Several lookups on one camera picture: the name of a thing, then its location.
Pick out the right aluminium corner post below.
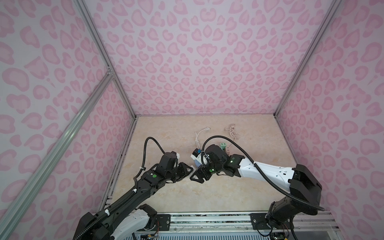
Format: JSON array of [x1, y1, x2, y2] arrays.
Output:
[[274, 0, 344, 119]]

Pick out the white power strip cable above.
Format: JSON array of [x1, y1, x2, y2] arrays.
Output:
[[194, 126, 211, 151]]

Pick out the left aluminium frame beam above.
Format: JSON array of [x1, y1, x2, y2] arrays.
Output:
[[1, 73, 114, 240]]

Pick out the blue square power strip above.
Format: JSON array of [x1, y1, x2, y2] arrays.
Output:
[[194, 160, 202, 168]]

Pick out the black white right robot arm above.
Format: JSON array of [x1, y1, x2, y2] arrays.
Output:
[[189, 137, 325, 240]]

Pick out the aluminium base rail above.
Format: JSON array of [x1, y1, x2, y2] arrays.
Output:
[[82, 209, 343, 240]]

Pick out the aluminium corner post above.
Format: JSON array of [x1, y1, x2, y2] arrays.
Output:
[[73, 0, 137, 120], [274, 0, 344, 119]]

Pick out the green plug adapter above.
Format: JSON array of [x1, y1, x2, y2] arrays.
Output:
[[220, 143, 227, 150]]

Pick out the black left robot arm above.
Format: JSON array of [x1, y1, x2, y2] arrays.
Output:
[[73, 152, 194, 240]]

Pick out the left aluminium corner post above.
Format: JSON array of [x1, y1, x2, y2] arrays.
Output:
[[73, 0, 137, 120]]

